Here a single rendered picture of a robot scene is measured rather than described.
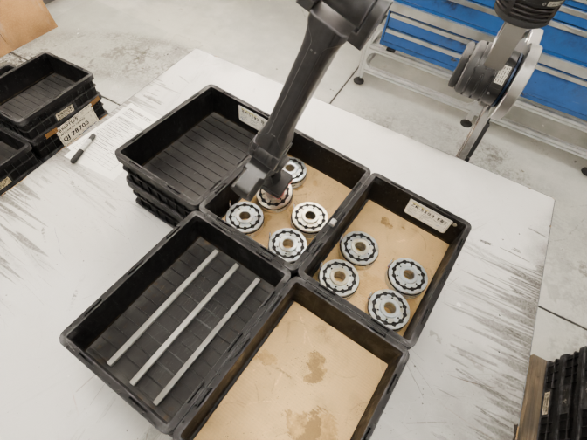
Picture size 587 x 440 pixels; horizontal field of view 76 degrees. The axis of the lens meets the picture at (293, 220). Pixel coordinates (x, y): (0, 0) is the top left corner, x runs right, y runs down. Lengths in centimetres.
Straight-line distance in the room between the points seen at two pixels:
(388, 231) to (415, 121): 181
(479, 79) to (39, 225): 131
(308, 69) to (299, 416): 68
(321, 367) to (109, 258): 68
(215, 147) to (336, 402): 81
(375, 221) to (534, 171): 193
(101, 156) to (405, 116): 204
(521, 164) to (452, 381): 201
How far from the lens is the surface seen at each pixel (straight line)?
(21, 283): 128
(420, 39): 279
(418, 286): 102
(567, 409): 180
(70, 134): 206
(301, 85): 64
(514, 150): 300
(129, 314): 99
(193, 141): 127
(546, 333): 228
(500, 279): 135
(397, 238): 111
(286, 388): 90
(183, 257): 102
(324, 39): 58
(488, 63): 115
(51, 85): 222
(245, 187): 84
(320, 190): 115
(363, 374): 93
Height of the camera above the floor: 171
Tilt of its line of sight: 56 degrees down
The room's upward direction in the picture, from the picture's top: 9 degrees clockwise
